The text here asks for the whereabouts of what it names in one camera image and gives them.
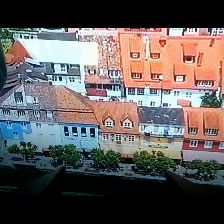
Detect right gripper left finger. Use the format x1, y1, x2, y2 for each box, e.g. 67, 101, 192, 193
17, 165, 66, 197

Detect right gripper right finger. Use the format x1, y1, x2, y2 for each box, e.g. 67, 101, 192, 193
164, 169, 218, 197

